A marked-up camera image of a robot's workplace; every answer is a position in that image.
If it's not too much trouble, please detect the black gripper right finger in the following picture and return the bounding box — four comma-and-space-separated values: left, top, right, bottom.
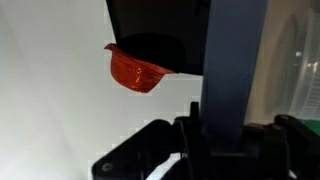
214, 114, 320, 180

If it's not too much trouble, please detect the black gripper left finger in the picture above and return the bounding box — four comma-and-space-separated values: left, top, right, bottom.
91, 102, 214, 180

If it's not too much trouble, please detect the clear plastic container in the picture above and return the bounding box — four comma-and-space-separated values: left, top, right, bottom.
264, 8, 320, 120

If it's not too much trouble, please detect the red plastic cup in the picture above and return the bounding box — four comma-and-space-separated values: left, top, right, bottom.
104, 43, 174, 93

